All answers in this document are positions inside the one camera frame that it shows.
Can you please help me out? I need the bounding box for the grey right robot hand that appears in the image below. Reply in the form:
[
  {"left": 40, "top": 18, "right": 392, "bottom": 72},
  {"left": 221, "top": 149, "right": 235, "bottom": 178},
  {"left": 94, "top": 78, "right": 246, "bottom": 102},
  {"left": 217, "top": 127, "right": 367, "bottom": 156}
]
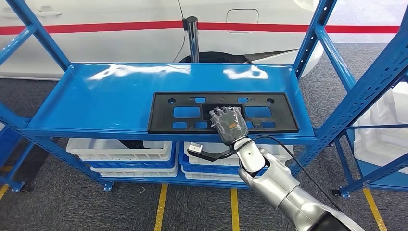
[{"left": 208, "top": 106, "right": 249, "bottom": 146}]

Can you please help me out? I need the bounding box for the black plastic plate frame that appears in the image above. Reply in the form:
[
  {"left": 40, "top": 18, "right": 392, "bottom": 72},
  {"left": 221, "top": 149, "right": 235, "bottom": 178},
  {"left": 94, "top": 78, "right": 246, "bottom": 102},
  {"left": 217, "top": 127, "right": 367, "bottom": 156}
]
[{"left": 147, "top": 92, "right": 300, "bottom": 135}]

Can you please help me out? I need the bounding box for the black curved part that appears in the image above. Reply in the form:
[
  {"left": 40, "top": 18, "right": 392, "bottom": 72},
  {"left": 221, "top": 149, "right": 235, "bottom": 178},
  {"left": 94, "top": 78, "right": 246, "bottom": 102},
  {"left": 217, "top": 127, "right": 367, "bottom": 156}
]
[{"left": 119, "top": 140, "right": 151, "bottom": 150}]

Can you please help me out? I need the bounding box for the white plastic crate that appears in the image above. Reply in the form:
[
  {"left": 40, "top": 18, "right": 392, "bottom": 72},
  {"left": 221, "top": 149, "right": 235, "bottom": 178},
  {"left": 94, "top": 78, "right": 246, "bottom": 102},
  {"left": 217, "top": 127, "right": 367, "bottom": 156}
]
[
  {"left": 66, "top": 138, "right": 173, "bottom": 162},
  {"left": 90, "top": 159, "right": 179, "bottom": 178},
  {"left": 354, "top": 82, "right": 408, "bottom": 174},
  {"left": 184, "top": 141, "right": 294, "bottom": 167},
  {"left": 181, "top": 166, "right": 246, "bottom": 183}
]

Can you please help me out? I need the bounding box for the white car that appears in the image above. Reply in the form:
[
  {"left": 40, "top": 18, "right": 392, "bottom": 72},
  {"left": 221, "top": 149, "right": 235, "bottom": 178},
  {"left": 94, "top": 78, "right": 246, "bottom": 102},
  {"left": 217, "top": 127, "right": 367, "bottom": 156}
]
[{"left": 0, "top": 0, "right": 324, "bottom": 80}]

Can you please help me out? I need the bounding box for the red barrier belt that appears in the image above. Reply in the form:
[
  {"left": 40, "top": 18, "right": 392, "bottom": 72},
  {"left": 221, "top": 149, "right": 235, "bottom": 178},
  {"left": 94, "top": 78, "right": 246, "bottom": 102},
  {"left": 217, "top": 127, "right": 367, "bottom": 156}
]
[{"left": 0, "top": 20, "right": 401, "bottom": 35}]

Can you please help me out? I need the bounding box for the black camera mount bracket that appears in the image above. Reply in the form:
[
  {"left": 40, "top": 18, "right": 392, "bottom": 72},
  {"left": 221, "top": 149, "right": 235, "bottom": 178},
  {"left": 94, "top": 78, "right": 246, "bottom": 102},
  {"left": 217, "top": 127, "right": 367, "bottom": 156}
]
[{"left": 187, "top": 148, "right": 240, "bottom": 162}]

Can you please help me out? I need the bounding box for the black stanchion post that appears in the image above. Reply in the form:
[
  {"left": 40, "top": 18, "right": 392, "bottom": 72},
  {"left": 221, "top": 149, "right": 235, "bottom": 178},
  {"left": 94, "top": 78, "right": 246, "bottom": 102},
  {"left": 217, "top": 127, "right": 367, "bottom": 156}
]
[{"left": 182, "top": 16, "right": 200, "bottom": 63}]

